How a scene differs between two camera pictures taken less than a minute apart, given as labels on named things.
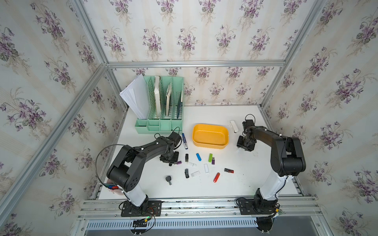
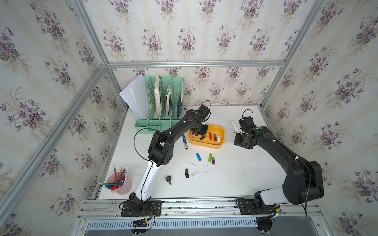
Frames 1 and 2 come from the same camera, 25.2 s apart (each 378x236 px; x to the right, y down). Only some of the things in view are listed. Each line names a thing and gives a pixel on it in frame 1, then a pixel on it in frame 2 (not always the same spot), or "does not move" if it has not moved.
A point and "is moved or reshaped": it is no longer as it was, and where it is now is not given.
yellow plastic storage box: (210, 136) is moved or reshaped
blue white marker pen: (184, 141) does not move
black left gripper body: (174, 158) to (202, 129)
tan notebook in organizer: (168, 95) does not move
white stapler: (234, 126) does not move
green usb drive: (210, 158) does not move
